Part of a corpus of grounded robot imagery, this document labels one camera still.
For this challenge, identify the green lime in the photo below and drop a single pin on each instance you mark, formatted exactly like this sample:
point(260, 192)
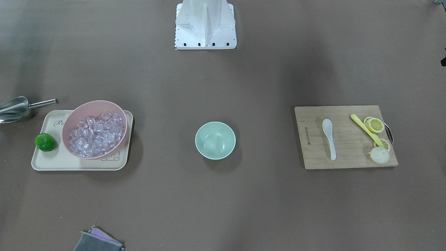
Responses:
point(45, 142)

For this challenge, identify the metal ice scoop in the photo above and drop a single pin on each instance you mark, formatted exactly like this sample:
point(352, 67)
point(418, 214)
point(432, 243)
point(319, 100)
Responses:
point(19, 109)

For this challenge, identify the lemon slice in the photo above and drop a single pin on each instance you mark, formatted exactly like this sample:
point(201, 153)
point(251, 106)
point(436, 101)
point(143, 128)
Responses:
point(374, 124)
point(385, 144)

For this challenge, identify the white ceramic spoon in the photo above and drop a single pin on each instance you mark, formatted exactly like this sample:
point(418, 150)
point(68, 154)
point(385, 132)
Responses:
point(327, 127)

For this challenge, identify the white round lid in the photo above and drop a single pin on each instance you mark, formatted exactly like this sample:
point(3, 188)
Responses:
point(379, 155)

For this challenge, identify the cream rectangular tray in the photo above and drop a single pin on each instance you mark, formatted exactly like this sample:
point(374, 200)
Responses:
point(61, 159)

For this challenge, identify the grey folded cloth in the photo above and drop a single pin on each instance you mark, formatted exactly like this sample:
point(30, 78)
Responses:
point(95, 239)

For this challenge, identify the yellow plastic spoon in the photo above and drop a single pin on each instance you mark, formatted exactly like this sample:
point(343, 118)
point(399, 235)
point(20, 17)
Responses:
point(375, 138)

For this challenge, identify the bamboo cutting board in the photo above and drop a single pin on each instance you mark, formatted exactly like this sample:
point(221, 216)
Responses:
point(352, 143)

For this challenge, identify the mint green bowl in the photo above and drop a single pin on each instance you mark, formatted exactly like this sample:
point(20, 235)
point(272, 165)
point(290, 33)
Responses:
point(215, 140)

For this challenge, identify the pink bowl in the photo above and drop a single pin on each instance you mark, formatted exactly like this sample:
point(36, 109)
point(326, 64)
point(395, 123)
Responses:
point(93, 109)

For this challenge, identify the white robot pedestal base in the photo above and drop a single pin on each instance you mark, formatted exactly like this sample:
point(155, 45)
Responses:
point(205, 25)

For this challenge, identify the pile of clear ice cubes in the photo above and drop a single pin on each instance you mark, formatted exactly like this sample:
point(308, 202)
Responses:
point(95, 137)

